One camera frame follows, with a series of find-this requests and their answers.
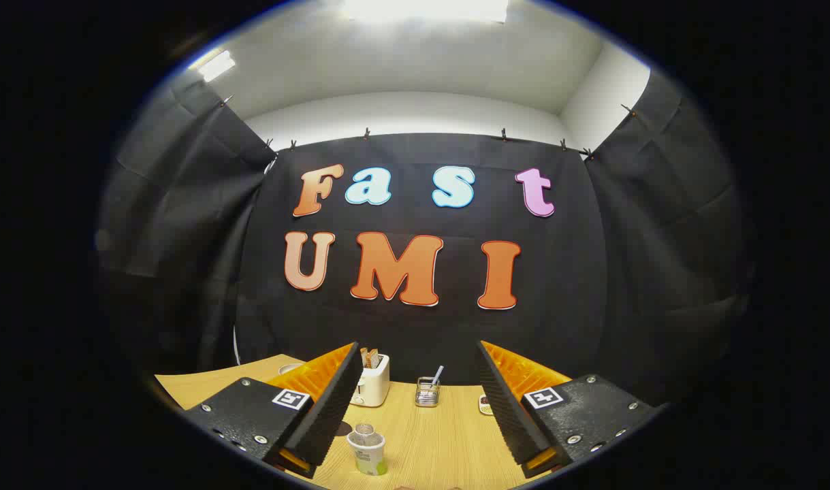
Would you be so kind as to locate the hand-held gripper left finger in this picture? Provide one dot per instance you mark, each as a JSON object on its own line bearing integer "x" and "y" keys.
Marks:
{"x": 333, "y": 408}

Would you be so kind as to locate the brown toast slice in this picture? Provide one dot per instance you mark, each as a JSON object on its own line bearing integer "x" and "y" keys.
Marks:
{"x": 364, "y": 358}
{"x": 374, "y": 359}

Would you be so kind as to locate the white divided seed dish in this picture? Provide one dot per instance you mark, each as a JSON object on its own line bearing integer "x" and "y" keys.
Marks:
{"x": 485, "y": 405}

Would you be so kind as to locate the small ceiling light panel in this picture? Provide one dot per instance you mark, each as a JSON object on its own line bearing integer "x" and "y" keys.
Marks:
{"x": 216, "y": 67}

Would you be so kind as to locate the wooden table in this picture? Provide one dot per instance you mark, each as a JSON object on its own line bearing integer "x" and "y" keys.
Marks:
{"x": 435, "y": 442}

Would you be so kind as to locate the white oval plate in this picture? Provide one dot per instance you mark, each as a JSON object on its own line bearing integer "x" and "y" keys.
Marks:
{"x": 289, "y": 368}

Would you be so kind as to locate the metal spoon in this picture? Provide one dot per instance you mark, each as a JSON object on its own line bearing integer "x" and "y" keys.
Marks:
{"x": 436, "y": 375}

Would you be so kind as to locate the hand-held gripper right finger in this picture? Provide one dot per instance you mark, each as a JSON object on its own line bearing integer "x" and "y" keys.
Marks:
{"x": 503, "y": 408}

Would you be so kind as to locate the dark brown round coaster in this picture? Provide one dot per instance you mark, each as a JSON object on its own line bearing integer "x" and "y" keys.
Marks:
{"x": 344, "y": 429}

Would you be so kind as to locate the clear bottle with white label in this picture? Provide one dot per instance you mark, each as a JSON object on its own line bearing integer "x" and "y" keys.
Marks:
{"x": 368, "y": 454}

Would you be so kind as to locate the cream white toaster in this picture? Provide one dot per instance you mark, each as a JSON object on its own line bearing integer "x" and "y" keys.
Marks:
{"x": 372, "y": 386}

